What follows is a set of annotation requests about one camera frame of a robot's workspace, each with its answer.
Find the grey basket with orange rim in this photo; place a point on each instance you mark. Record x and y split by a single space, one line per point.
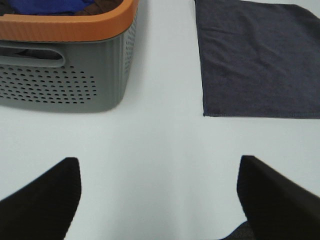
92 76

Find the brown towel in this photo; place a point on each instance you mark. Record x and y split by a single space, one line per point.
99 7

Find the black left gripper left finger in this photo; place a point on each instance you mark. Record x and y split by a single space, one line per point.
43 209

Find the blue towel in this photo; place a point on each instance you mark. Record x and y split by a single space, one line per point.
48 7

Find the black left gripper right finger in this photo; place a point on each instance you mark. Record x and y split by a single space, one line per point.
276 208

